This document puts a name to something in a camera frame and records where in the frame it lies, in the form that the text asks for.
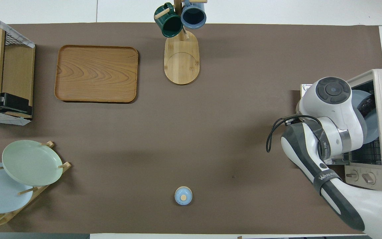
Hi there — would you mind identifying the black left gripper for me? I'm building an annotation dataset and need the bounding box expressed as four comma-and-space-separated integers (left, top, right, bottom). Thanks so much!
0, 87, 33, 117

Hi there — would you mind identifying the light blue round plate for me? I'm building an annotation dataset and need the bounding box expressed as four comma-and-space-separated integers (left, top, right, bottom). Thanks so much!
351, 89, 380, 145

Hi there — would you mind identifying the pale green plate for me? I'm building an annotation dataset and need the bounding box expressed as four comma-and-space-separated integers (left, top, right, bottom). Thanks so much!
2, 140, 63, 187

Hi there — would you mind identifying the wooden plate rack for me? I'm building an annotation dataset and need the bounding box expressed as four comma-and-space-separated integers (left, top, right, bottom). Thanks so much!
0, 141, 72, 228

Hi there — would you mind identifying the wooden serving tray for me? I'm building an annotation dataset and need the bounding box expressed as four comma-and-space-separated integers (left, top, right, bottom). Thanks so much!
54, 45, 139, 103

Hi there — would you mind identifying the wooden mug tree stand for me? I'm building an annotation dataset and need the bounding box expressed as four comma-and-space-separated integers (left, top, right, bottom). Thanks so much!
154, 0, 208, 85

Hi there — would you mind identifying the dark green mug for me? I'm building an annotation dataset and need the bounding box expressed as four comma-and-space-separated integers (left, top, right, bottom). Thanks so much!
154, 3, 184, 38

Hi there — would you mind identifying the small blue lidded jar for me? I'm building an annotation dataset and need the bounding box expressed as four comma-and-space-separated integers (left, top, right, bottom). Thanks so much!
174, 186, 193, 206

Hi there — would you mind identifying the brown table mat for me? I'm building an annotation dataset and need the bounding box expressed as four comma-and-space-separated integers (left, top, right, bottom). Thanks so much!
0, 23, 382, 235

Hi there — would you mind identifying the blue mug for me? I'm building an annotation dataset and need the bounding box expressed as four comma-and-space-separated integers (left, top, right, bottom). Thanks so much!
180, 0, 207, 29

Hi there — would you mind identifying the wooden shelf with wire basket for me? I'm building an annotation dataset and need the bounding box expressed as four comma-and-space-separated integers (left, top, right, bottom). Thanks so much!
0, 7, 35, 126

